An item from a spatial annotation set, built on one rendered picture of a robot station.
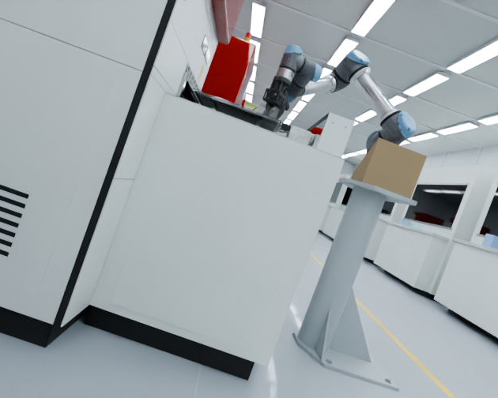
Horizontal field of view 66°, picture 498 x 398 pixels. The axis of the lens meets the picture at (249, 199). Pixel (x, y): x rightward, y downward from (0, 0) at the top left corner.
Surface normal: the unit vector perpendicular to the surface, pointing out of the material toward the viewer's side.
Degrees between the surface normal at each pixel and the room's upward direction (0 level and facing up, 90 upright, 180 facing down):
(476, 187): 90
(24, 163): 90
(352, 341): 90
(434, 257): 90
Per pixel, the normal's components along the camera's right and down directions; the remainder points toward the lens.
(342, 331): 0.07, 0.06
